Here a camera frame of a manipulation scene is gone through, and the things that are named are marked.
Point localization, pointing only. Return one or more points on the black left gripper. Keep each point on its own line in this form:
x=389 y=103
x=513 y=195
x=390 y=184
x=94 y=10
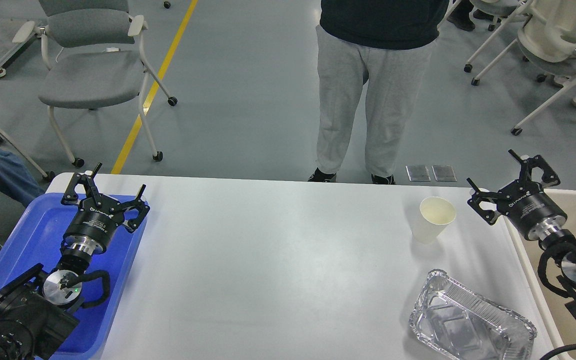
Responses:
x=93 y=220

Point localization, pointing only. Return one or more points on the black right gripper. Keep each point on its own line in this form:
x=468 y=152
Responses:
x=530 y=207

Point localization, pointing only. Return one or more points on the white paper cup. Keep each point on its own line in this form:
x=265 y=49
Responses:
x=431 y=217

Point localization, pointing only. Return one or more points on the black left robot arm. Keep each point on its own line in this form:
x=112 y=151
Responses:
x=63 y=269

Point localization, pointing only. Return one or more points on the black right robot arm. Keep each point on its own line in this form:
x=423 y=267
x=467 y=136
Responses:
x=556 y=266

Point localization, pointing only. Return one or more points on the blue plastic tray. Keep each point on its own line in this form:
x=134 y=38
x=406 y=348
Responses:
x=37 y=239

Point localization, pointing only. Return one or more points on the metal floor plate right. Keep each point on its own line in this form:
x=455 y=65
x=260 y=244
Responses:
x=444 y=173

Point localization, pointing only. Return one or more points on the metal floor plate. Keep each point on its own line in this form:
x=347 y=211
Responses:
x=444 y=173
x=418 y=173

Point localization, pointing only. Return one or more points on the seated person blue jeans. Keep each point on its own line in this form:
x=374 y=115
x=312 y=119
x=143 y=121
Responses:
x=16 y=182

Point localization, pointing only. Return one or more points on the metal floor plate left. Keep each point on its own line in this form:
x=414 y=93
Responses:
x=418 y=173

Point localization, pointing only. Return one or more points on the aluminium foil tray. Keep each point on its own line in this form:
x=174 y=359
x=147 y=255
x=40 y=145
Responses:
x=461 y=324

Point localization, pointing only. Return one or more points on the white office chair right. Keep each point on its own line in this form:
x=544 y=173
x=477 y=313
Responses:
x=547 y=38

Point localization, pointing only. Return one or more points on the grey office chair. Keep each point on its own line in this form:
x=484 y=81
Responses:
x=93 y=80

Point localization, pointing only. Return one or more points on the standing person grey trousers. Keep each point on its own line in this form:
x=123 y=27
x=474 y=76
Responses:
x=379 y=49

